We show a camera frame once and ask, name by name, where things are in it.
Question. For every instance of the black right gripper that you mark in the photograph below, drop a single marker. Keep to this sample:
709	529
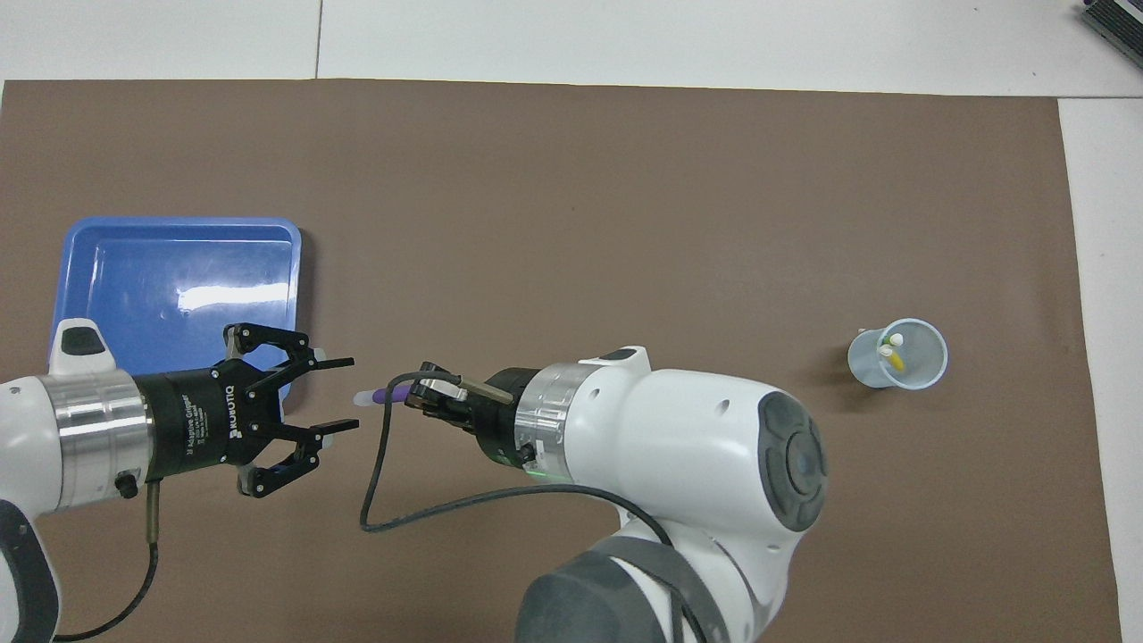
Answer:
491	420

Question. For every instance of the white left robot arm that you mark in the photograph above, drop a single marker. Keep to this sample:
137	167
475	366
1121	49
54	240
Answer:
71	429

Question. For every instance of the yellow marker pen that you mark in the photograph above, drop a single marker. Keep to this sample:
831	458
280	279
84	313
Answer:
893	360

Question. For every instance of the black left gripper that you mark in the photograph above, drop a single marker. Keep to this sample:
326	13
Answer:
192	420

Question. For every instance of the brown table mat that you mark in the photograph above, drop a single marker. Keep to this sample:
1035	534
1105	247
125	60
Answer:
571	223

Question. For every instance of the blue plastic tray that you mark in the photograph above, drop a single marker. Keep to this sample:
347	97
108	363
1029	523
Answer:
179	286

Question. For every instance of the grey laptop corner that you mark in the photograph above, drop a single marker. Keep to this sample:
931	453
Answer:
1116	20

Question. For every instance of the purple marker pen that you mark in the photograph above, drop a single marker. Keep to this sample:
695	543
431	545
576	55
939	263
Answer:
384	395

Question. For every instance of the green marker pen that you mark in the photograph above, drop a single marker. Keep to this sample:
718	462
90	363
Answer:
891	340

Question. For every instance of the translucent plastic cup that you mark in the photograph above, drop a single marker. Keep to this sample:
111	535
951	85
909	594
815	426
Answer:
920	357

